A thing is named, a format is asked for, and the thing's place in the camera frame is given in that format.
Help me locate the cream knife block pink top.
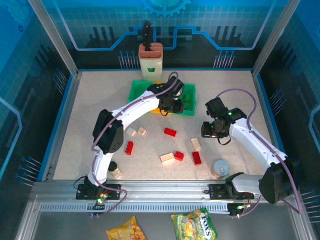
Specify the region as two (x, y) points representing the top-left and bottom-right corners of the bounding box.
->
(138, 42), (165, 82)

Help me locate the aluminium mounting rail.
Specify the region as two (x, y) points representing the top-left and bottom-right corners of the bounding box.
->
(32, 181), (296, 214)

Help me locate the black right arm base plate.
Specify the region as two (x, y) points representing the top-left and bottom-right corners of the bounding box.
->
(208, 183), (255, 201)

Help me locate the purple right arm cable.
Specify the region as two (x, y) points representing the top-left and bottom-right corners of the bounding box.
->
(214, 88), (303, 219)

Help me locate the green lego brick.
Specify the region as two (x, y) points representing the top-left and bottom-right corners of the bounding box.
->
(181, 93), (195, 109)

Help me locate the white large lego brick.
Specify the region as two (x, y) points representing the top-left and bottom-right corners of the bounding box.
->
(160, 152), (175, 165)

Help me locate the aluminium frame post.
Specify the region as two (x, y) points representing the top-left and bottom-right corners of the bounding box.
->
(251, 0), (301, 77)
(27, 0), (81, 77)

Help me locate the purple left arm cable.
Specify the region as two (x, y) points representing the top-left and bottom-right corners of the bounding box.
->
(86, 71), (180, 218)

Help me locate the silver tin can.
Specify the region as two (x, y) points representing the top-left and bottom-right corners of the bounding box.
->
(211, 159), (231, 180)

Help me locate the green plastic storage bin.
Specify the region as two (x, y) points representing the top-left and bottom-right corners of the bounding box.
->
(174, 83), (196, 117)
(127, 79), (161, 103)

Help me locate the small jar black lid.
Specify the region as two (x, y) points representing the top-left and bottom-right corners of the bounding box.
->
(107, 161), (123, 179)

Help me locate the black knife handle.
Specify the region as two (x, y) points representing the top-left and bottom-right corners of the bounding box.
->
(142, 21), (154, 52)

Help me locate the white long lego brick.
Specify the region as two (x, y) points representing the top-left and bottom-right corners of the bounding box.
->
(190, 137), (202, 152)

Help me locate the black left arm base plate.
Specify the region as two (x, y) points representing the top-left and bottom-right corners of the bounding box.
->
(76, 183), (122, 200)

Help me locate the yellow snack bag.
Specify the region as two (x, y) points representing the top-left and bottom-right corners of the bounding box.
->
(106, 216), (147, 240)

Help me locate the green candy bag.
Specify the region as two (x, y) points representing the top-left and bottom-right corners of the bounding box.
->
(171, 207), (219, 240)

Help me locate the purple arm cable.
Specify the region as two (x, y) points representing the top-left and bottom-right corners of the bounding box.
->
(214, 88), (303, 219)
(86, 71), (180, 218)

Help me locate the yellow plastic storage bin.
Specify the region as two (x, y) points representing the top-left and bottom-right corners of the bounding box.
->
(151, 81), (173, 115)

